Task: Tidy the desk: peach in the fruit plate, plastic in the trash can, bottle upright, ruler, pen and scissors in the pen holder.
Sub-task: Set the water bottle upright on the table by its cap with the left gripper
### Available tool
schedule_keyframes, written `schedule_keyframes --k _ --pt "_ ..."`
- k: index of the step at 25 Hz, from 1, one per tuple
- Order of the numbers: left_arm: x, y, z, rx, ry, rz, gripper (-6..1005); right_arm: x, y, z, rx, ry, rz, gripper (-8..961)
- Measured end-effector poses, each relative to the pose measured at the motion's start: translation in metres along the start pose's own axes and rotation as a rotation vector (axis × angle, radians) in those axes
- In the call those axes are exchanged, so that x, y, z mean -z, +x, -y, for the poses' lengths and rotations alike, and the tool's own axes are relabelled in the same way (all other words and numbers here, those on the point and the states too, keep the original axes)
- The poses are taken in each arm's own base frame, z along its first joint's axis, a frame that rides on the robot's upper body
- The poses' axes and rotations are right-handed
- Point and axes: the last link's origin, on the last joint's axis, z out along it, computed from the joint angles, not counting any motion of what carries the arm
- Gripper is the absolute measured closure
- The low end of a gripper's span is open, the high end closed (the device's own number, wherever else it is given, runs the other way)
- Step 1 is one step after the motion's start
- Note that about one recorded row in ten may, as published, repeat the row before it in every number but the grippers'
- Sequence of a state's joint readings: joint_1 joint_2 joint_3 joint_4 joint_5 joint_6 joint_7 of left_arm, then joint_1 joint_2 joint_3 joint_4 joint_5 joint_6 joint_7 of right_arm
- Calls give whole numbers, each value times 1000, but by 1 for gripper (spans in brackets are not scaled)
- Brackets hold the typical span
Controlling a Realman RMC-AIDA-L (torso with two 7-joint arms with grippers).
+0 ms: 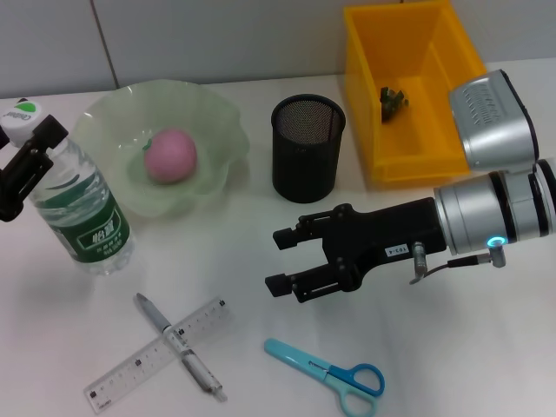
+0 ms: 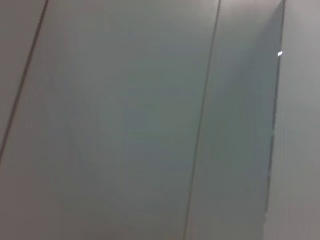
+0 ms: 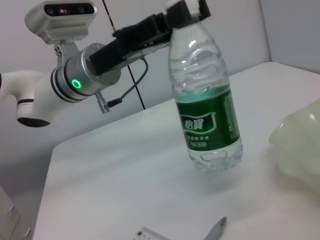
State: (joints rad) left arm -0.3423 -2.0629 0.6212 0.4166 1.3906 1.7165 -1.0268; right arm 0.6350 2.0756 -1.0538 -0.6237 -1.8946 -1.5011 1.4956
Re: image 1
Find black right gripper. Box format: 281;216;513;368
264;197;448;304

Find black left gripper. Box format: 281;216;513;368
0;113;70;223

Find clear green-label water bottle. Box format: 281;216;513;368
0;97;136;277

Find pink peach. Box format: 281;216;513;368
142;129;199;184

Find black mesh pen cup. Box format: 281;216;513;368
270;95;348;204

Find blue capped scissors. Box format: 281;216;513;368
263;338;387;417

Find pale green glass fruit plate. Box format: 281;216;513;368
71;79;251;218

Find grey clear pen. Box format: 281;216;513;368
136;292;228;403

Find clear plastic ruler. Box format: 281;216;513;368
83;295;237;413

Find yellow plastic storage bin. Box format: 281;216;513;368
343;0;487;189

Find right gripper cable with plugs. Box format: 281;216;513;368
408;241;508;286

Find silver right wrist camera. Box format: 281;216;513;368
447;69;540;175

